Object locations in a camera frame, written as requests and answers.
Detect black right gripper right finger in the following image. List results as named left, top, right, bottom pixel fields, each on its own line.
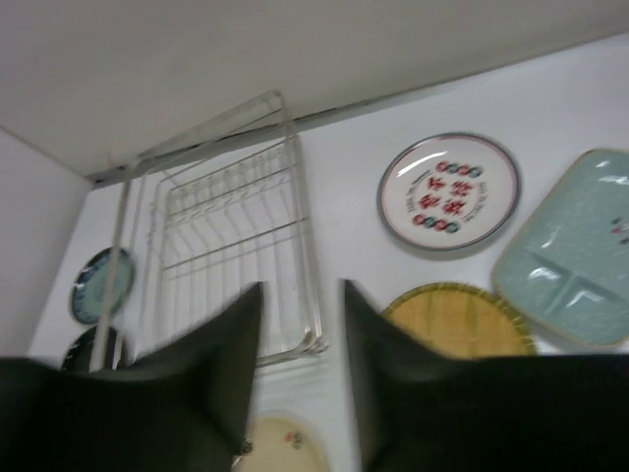
left=343, top=281, right=628, bottom=471

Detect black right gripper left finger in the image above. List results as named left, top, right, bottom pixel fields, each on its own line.
left=1, top=283, right=263, bottom=471

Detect cream plate black patch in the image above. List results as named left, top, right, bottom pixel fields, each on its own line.
left=232, top=415, right=331, bottom=472

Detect round woven bamboo plate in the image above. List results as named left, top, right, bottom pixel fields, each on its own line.
left=382, top=282, right=537, bottom=359

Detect black round plate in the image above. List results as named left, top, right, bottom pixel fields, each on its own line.
left=61, top=326, right=129, bottom=373

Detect light green divided tray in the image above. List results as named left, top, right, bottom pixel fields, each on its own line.
left=492, top=148, right=628, bottom=347

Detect white plate red characters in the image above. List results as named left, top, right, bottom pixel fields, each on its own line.
left=376, top=132, right=522, bottom=253

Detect blue patterned round plate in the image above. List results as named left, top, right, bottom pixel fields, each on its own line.
left=69, top=248, right=136, bottom=325

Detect metal wire dish rack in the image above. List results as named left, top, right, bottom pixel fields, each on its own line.
left=105, top=89, right=327, bottom=366

